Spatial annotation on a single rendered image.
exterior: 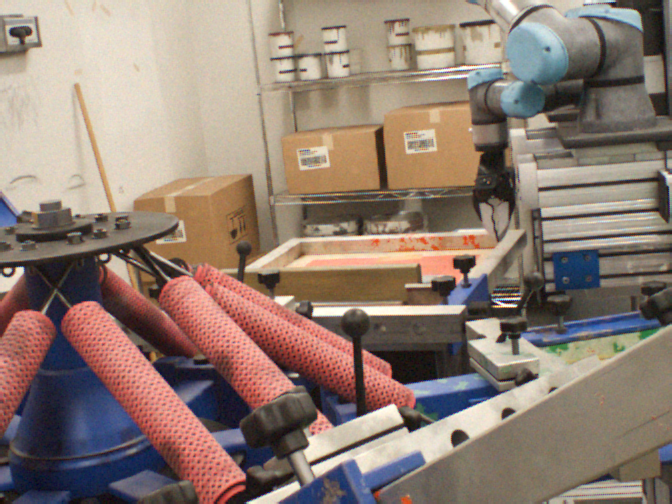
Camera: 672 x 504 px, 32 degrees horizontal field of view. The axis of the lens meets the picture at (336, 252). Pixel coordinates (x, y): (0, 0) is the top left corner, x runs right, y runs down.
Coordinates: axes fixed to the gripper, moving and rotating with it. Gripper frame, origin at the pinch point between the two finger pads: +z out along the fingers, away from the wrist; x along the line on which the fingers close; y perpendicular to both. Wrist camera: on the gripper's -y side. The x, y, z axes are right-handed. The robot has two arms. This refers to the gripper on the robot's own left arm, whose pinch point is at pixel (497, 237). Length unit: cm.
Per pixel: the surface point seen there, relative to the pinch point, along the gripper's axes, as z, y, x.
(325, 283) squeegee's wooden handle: -1.8, -38.8, 25.1
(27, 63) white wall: -37, 178, 227
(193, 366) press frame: -4, -91, 28
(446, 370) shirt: 19.8, -27.8, 6.4
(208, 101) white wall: 0, 330, 222
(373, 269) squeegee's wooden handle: -4.2, -38.7, 15.3
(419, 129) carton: 17, 282, 94
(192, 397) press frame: -2, -98, 25
